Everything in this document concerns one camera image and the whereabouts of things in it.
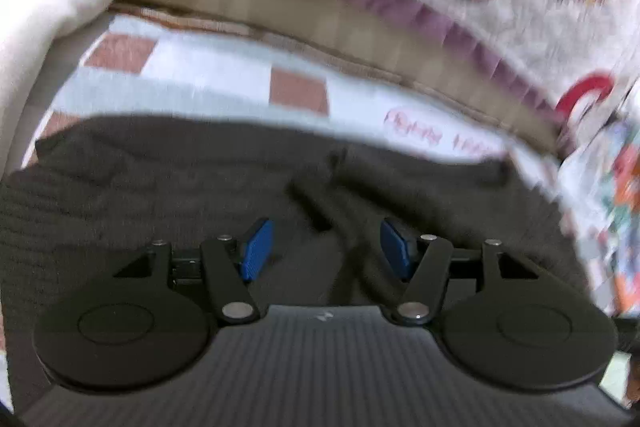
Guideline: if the colourful printed cloth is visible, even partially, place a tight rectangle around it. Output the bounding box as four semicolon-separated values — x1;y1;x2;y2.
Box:
557;112;640;320

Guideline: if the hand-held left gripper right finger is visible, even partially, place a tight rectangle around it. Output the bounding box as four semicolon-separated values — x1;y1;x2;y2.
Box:
380;217;539;327

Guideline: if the checkered floor rug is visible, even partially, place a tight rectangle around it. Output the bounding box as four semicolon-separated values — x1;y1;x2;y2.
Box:
20;14;568;212

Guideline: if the dark brown knit sweater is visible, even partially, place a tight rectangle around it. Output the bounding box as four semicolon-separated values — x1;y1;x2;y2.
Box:
0;114;596;413

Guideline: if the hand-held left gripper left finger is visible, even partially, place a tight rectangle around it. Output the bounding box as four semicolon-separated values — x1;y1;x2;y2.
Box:
114;217;275;327

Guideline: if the cream bed frame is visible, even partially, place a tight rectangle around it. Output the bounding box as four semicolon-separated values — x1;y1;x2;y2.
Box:
0;0;566;152

